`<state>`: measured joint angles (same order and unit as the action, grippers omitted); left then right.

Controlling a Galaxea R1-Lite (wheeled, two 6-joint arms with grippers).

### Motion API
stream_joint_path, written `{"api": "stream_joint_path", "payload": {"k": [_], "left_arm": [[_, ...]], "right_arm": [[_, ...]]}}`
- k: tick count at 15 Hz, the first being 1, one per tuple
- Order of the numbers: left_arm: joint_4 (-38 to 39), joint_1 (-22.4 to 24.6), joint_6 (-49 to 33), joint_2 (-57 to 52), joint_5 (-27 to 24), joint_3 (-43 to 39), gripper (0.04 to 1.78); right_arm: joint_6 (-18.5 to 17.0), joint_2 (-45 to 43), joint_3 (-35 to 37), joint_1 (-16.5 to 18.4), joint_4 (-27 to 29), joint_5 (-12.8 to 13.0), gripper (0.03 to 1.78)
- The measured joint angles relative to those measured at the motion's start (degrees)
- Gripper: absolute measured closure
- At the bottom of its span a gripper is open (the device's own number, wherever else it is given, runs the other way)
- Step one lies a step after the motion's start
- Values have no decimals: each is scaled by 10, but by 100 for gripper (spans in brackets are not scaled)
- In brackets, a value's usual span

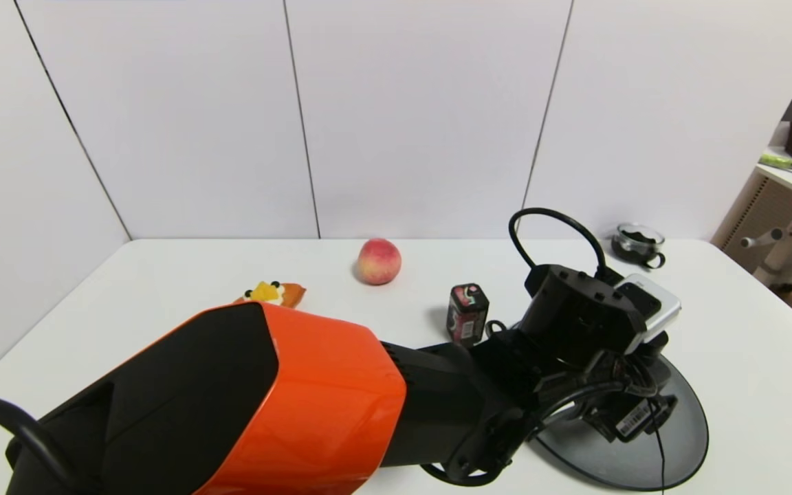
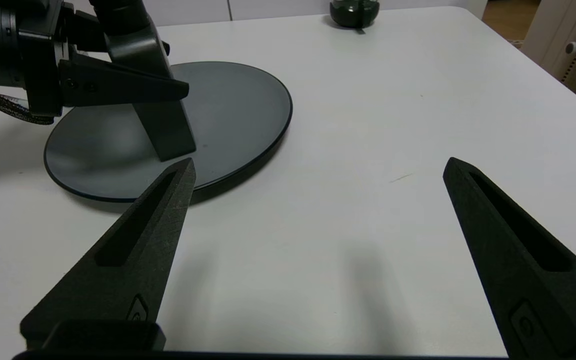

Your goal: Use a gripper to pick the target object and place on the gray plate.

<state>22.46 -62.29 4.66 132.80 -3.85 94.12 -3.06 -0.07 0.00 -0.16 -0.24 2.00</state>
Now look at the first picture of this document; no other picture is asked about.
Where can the red yellow peach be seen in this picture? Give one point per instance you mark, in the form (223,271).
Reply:
(379,261)

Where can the glass cup with dark contents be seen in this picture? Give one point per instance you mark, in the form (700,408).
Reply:
(636,242)

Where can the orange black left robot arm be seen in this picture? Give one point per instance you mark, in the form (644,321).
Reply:
(300,399)

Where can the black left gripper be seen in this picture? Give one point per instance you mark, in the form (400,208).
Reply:
(638,420)

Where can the gray round plate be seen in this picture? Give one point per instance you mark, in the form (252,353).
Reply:
(686,440)

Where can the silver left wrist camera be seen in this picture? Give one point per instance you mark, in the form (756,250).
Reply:
(654,306)

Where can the small red black box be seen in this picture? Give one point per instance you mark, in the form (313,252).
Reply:
(467,313)

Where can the white desk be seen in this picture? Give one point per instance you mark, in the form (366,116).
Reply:
(791,227)

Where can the orange toast with fruit topping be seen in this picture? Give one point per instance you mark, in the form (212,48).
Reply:
(287,294)

